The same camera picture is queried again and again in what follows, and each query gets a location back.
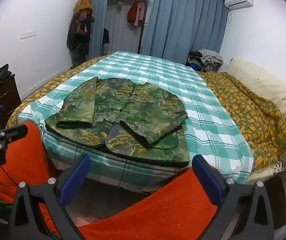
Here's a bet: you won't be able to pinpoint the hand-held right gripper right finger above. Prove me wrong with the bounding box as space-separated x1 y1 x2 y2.
192 154 282 240

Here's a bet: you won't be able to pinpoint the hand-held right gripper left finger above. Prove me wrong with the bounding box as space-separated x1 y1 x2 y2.
8 154 91 240

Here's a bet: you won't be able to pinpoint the green printed padded jacket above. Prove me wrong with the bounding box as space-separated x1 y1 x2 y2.
44 77 191 168

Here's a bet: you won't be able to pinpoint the pile of clothes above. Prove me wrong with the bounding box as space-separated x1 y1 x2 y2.
187 51 221 72

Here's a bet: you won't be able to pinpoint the dark wooden nightstand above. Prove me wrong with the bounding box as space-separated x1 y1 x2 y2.
0 74 22 128

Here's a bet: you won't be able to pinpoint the orange fleece garment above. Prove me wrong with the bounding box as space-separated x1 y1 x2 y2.
0 121 236 240

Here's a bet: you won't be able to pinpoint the orange floral bed sheet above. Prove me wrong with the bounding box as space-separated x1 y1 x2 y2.
5 54 113 130

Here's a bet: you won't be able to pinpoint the white printed cloth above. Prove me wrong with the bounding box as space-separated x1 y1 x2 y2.
270 161 286 174

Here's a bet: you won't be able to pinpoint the orange floral quilt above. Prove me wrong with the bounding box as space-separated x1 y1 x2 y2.
195 71 286 173

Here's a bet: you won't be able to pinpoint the hanging coats and bags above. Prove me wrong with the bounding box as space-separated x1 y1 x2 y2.
66 17 92 68

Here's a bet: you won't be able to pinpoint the cream pillow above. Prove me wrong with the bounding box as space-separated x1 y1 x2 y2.
227 57 286 178

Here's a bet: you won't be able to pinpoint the brown handbag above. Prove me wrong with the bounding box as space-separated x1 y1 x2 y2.
75 20 87 35

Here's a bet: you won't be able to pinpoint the grey checkered cloth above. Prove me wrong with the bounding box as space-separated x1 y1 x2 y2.
199 49 224 64

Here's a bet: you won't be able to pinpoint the teal plaid bed sheet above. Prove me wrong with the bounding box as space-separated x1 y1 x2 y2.
18 51 255 193

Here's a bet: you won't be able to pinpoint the black hanging garment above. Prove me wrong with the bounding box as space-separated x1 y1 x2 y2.
101 28 110 52

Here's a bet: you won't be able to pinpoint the narrow blue curtain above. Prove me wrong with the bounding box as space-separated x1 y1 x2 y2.
86 0 111 60

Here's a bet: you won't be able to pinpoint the wide blue curtain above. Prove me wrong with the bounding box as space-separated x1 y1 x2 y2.
139 0 230 67

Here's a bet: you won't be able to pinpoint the pink hanging garment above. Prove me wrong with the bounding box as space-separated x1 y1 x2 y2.
134 2 145 27

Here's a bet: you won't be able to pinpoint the white wall plate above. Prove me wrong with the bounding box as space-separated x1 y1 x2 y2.
20 30 36 40

